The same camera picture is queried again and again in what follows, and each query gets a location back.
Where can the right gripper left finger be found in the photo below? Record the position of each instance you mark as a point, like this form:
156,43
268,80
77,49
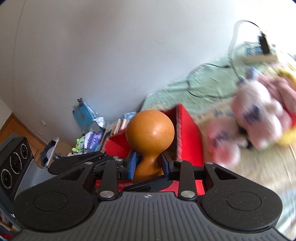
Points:
114,170

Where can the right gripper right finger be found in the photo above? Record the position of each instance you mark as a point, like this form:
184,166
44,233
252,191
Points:
181,171

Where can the orange wooden gourd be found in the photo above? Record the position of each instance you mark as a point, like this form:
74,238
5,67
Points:
150,132

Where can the red cardboard box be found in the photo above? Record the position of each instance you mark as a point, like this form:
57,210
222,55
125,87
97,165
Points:
187,146

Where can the wooden door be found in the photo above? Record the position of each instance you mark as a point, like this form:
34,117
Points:
14,125

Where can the purple tissue pack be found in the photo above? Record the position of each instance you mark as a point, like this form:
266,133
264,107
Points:
92,141

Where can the green frog plush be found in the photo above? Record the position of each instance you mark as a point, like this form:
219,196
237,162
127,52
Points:
79,147

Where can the black thermos bottle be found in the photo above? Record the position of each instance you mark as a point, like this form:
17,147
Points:
57,156

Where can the brown cardboard box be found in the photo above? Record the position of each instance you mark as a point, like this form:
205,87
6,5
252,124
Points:
55,147

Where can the stack of books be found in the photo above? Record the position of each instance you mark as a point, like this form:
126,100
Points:
118,125

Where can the small square mirror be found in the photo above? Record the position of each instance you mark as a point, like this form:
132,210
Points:
95,127

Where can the small pink plush bunny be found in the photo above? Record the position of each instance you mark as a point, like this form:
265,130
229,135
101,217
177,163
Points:
225,140

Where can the blue plastic bag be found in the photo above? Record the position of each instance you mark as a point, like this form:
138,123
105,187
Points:
84,115

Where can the green bear bedsheet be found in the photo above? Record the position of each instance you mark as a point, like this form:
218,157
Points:
208,86

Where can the large pink plush bunny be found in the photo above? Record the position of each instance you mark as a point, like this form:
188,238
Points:
262,116

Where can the white power strip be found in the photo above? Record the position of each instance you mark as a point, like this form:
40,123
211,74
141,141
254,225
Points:
252,53

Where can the black charger adapter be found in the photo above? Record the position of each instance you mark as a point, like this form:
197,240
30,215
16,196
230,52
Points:
264,44

